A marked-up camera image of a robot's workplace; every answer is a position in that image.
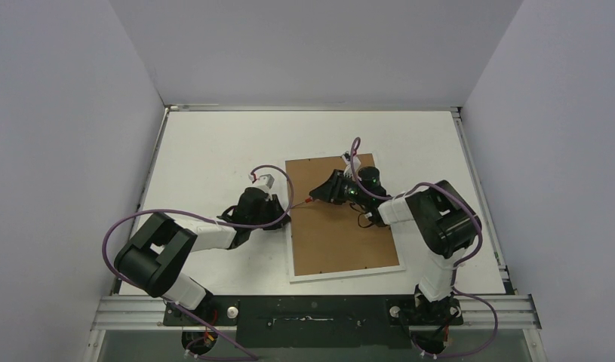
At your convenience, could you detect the blue red screwdriver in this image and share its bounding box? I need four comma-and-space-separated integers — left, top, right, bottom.
290, 197, 313, 210

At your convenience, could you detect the white picture frame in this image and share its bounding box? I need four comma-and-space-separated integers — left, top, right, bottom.
283, 149, 407, 285

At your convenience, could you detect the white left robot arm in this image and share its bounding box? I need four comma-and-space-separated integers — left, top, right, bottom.
112, 187, 291, 325

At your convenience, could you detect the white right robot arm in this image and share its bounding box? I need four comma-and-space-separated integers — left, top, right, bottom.
309, 166, 482, 324

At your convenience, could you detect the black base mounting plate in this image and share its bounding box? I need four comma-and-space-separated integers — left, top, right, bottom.
163, 293, 463, 350

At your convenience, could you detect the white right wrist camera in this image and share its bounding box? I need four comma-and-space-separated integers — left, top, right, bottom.
341, 152, 361, 175

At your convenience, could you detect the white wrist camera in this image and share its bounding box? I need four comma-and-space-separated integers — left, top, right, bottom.
341, 152, 361, 175
251, 174, 275, 193

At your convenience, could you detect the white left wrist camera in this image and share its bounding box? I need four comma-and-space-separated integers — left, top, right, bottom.
251, 174, 275, 193

